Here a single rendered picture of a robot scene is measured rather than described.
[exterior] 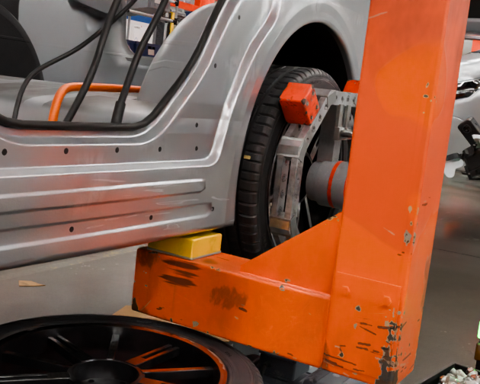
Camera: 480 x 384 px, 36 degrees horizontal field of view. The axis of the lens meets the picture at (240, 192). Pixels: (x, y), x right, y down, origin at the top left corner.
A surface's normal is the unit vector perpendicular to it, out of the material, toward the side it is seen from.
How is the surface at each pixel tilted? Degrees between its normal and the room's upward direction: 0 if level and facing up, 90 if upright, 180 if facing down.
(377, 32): 90
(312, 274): 90
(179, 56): 55
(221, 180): 90
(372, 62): 90
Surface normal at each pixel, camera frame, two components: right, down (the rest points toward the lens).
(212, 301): -0.51, 0.06
